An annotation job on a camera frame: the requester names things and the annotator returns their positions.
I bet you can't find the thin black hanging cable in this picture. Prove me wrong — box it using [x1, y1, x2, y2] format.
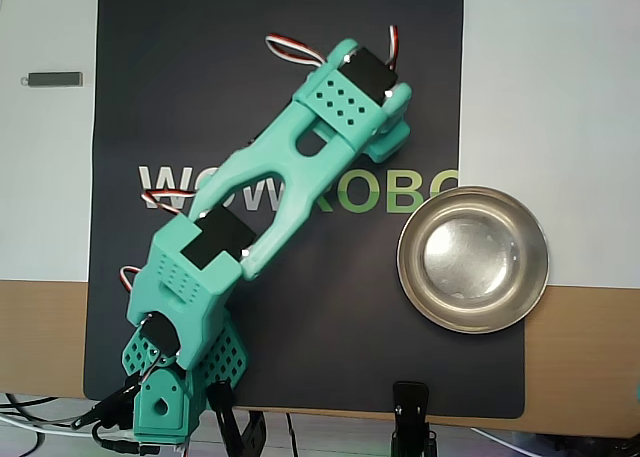
[284, 411, 301, 457]

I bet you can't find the metal bowl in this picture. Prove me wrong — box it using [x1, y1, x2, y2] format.
[396, 184, 551, 336]

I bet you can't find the white cable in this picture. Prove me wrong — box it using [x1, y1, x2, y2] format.
[0, 412, 96, 436]

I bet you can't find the black mat with WOWROBO print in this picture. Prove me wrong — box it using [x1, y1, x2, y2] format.
[82, 0, 526, 421]

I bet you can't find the grey USB stick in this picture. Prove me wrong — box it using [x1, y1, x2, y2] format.
[19, 70, 86, 89]

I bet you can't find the red white black servo wire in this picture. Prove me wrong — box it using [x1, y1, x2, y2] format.
[118, 188, 197, 294]
[263, 34, 329, 71]
[387, 24, 402, 72]

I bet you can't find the white paper sheet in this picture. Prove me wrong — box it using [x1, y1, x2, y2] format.
[0, 0, 640, 291]

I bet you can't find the black table clamp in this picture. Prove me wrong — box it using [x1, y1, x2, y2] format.
[206, 380, 269, 457]

